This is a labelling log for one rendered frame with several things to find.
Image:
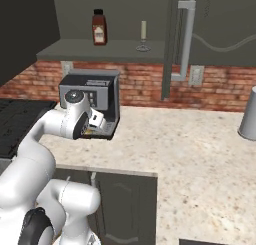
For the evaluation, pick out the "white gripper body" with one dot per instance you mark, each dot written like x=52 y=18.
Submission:
x=99 y=123

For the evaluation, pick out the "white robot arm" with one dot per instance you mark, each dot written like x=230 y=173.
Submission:
x=30 y=175

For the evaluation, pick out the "dark grey base cabinet door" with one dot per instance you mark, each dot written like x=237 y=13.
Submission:
x=75 y=177
x=130 y=209

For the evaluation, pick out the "open grey cabinet door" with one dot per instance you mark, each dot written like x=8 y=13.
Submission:
x=168 y=49

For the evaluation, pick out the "black coffee machine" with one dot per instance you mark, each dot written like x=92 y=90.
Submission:
x=100 y=85

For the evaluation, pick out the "black hob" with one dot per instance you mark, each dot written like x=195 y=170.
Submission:
x=18 y=125

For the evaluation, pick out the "brown sauce bottle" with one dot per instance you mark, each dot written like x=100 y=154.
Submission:
x=99 y=27

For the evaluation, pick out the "dark range hood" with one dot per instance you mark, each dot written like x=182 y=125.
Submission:
x=23 y=29

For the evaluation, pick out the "grey cylindrical container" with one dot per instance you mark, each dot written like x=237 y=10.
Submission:
x=249 y=115

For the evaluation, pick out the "white wall socket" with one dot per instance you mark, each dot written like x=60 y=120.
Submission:
x=66 y=68
x=196 y=75

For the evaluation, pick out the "grey open wall cabinet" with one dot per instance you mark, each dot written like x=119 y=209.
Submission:
x=110 y=50

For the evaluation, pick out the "closed grey wall cabinet door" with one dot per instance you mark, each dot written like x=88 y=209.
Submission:
x=226 y=22

